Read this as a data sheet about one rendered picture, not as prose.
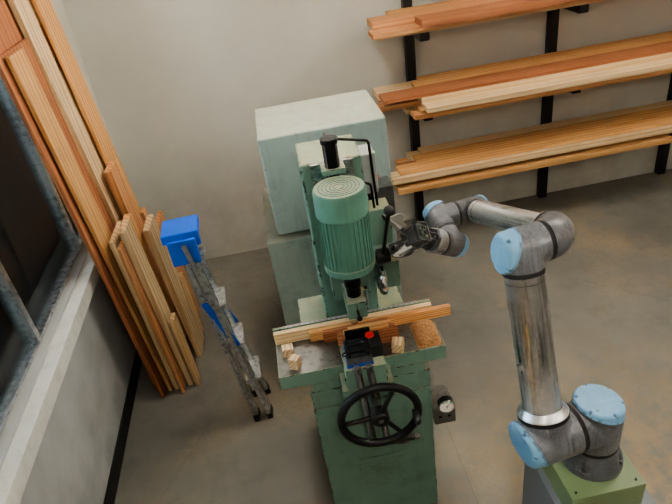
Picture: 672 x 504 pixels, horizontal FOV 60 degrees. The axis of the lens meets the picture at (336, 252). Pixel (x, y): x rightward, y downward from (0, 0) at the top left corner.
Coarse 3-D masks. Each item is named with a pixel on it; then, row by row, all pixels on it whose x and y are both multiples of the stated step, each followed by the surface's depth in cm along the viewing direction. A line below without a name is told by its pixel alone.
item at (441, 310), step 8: (448, 304) 217; (408, 312) 216; (416, 312) 215; (424, 312) 215; (432, 312) 216; (440, 312) 216; (448, 312) 217; (392, 320) 215; (400, 320) 216; (408, 320) 216; (416, 320) 217; (320, 328) 215; (328, 328) 214; (312, 336) 214; (320, 336) 214
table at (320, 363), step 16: (400, 336) 211; (304, 352) 211; (320, 352) 210; (336, 352) 209; (384, 352) 205; (416, 352) 204; (432, 352) 205; (288, 368) 205; (304, 368) 204; (320, 368) 203; (336, 368) 203; (288, 384) 204; (304, 384) 205
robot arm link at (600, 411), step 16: (592, 384) 179; (576, 400) 174; (592, 400) 174; (608, 400) 173; (576, 416) 172; (592, 416) 169; (608, 416) 168; (624, 416) 171; (592, 432) 170; (608, 432) 171; (592, 448) 173; (608, 448) 175
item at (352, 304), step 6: (342, 288) 213; (348, 300) 206; (354, 300) 205; (360, 300) 205; (348, 306) 204; (354, 306) 204; (360, 306) 205; (366, 306) 205; (348, 312) 205; (354, 312) 206; (360, 312) 206; (366, 312) 206; (354, 318) 207
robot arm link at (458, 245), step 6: (444, 228) 206; (450, 228) 206; (456, 228) 207; (450, 234) 201; (456, 234) 204; (462, 234) 207; (450, 240) 200; (456, 240) 202; (462, 240) 204; (468, 240) 207; (450, 246) 200; (456, 246) 202; (462, 246) 204; (468, 246) 207; (444, 252) 201; (450, 252) 203; (456, 252) 204; (462, 252) 206
